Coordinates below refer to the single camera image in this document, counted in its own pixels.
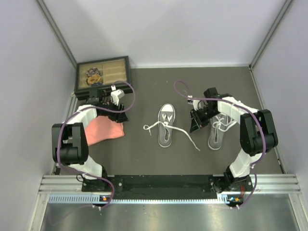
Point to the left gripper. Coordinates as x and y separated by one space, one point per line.
119 117

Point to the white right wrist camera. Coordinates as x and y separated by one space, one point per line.
194 103

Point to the grey sneaker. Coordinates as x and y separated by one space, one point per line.
215 139
166 118

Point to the pink folded cloth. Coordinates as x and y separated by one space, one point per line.
102 128

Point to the dark jewelry box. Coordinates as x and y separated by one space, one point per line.
101 75

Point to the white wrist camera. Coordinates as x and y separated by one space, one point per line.
116 95
194 103

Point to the grey slotted cable duct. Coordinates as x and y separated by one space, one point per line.
99 199

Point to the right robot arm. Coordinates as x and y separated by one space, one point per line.
257 133

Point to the aluminium frame rail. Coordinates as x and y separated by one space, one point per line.
262 183

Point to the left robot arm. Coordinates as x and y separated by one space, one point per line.
69 144

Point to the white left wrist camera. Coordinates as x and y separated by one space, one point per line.
116 95

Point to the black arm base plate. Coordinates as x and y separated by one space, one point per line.
174 186

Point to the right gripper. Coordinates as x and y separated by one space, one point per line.
197 121

